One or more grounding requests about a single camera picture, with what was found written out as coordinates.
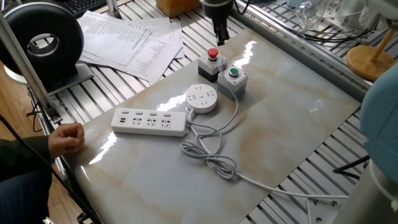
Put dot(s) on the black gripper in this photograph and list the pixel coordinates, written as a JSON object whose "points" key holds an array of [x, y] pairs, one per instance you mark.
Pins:
{"points": [[217, 9]]}

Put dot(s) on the dark sleeved forearm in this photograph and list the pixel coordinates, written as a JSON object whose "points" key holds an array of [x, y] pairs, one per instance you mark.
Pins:
{"points": [[21, 158]]}

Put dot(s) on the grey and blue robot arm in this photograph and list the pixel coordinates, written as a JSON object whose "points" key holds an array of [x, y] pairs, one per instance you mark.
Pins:
{"points": [[379, 124]]}

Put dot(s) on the round white socket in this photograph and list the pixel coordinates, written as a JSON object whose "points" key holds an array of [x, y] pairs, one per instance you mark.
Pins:
{"points": [[201, 98]]}

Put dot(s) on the white power strip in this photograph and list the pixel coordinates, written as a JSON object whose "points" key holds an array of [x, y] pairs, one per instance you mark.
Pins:
{"points": [[149, 122]]}

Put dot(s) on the bystander bare hand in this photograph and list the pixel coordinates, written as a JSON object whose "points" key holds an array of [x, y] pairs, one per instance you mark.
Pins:
{"points": [[66, 140]]}

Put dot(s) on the red button control box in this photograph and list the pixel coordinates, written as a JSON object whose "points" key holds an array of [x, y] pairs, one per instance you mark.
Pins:
{"points": [[206, 67]]}

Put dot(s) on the wooden block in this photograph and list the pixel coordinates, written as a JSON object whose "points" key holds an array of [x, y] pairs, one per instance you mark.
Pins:
{"points": [[175, 7]]}

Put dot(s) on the green button control box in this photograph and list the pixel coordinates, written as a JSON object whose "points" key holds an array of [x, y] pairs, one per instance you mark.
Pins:
{"points": [[231, 84]]}

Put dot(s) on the printed paper sheet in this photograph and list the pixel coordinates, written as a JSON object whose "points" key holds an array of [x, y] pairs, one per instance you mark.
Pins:
{"points": [[115, 37], [152, 59], [158, 26]]}

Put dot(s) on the clear plastic holder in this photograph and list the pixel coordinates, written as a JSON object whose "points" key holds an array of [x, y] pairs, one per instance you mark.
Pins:
{"points": [[311, 14]]}

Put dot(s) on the marble pattern board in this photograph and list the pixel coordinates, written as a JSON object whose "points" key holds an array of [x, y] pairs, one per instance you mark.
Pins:
{"points": [[280, 124]]}

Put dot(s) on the black keyboard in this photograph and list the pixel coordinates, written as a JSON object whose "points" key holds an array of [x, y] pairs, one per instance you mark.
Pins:
{"points": [[84, 6]]}

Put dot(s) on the wooden stand base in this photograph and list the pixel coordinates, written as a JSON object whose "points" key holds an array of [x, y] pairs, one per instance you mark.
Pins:
{"points": [[370, 63]]}

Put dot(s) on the metal plate with holes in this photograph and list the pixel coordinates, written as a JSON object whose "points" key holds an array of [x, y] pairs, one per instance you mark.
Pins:
{"points": [[320, 211]]}

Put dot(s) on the blue trouser leg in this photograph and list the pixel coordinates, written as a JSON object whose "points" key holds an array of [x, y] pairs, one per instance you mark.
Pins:
{"points": [[21, 202]]}

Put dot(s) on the aluminium table rail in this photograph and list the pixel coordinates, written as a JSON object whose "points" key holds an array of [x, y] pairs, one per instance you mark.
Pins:
{"points": [[311, 62]]}

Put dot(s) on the metal stand post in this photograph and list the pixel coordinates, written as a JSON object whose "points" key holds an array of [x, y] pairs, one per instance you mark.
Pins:
{"points": [[112, 7]]}

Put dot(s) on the aluminium frame post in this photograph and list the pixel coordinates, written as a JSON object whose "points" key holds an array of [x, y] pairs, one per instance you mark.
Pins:
{"points": [[28, 68]]}

